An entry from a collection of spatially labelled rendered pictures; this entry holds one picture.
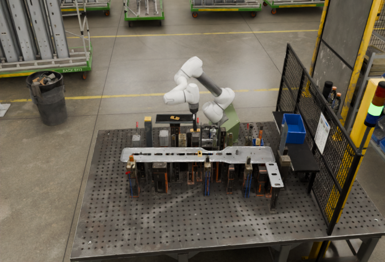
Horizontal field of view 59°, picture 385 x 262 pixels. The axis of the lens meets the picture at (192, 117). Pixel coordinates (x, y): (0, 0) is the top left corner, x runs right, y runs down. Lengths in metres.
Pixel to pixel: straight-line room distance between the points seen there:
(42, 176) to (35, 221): 0.69
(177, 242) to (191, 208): 0.35
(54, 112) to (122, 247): 2.98
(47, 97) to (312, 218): 3.79
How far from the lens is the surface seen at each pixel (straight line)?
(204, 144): 3.24
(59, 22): 6.64
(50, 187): 4.48
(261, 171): 3.01
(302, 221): 3.09
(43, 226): 4.10
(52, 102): 5.27
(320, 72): 5.69
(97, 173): 3.44
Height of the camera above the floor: 3.01
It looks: 35 degrees down
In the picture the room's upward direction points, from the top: straight up
